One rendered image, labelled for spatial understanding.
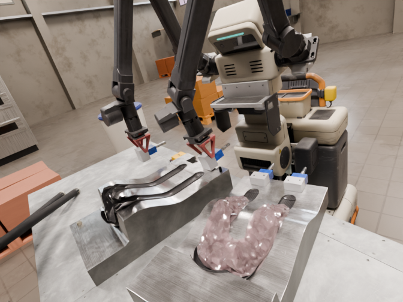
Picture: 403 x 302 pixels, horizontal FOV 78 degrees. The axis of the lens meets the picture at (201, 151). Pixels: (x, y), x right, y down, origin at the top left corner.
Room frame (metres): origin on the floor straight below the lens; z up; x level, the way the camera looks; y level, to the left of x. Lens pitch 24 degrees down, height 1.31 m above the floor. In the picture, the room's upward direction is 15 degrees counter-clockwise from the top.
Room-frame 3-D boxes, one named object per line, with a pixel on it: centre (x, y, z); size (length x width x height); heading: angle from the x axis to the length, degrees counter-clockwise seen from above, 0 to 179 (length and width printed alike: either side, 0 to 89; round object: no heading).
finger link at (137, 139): (0.96, 0.23, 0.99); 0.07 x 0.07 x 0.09; 31
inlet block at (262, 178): (0.70, -0.19, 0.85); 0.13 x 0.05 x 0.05; 138
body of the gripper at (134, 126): (0.97, 0.23, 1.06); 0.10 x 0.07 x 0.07; 31
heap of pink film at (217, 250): (0.46, -0.05, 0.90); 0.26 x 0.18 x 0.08; 138
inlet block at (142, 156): (0.99, 0.20, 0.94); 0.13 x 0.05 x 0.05; 121
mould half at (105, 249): (0.72, 0.21, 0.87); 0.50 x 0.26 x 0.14; 121
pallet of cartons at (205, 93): (4.57, -0.20, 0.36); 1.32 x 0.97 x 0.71; 45
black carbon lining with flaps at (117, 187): (0.72, 0.19, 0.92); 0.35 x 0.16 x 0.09; 121
